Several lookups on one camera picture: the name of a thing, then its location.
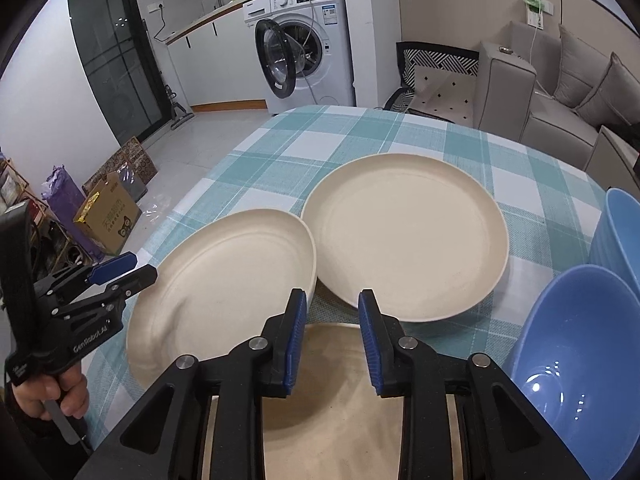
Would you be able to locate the grey cushion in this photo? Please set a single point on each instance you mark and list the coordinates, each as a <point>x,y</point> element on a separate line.
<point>614,100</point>
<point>581,69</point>

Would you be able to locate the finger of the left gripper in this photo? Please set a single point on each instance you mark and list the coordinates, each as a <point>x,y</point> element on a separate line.
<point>113,268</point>
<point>129,285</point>

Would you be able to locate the white washing machine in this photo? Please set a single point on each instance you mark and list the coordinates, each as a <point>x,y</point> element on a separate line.
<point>303,50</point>

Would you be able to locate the black glass door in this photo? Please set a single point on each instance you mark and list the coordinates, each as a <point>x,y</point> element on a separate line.
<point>119,63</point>

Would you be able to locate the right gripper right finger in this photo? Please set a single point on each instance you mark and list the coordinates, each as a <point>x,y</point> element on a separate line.
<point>374,337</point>

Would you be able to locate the purple bag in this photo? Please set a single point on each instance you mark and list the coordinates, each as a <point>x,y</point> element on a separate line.
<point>64,198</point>

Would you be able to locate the cream plate front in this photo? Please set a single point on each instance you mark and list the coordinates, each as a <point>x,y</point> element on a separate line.
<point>333,425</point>

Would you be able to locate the grey cushion right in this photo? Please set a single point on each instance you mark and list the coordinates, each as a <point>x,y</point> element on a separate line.
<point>614,100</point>

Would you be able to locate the grey cushion left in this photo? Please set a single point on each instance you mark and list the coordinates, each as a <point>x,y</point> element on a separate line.
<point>581,69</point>

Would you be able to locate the large blue bowl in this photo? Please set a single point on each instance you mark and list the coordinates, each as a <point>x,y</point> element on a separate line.
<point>577,361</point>

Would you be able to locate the grey bedside cabinet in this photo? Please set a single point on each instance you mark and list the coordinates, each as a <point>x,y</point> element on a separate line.
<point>612,161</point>

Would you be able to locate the white kitchen base cabinets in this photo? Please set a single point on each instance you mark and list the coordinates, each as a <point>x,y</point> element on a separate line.
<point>217,65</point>

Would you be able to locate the person's left hand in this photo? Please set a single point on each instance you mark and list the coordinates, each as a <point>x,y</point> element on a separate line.
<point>71,385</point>

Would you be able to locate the teal checkered tablecloth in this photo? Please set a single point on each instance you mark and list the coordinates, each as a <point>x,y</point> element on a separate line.
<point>551,208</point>

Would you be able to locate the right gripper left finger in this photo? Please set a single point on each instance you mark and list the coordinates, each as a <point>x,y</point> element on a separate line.
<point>295,317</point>

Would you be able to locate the white power strip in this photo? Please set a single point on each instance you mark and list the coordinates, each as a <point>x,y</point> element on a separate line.
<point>535,10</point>

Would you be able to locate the grey sofa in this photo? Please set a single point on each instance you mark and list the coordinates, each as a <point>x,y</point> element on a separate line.
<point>514,98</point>

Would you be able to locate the cardboard box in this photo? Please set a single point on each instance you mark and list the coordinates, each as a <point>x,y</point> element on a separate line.
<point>108,215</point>

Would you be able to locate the blue bowl back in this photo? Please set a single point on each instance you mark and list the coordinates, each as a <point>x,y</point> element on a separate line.
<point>616,242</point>

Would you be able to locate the cream plate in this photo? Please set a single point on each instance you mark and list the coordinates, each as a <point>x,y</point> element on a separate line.
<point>333,425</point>
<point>423,235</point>
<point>217,288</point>

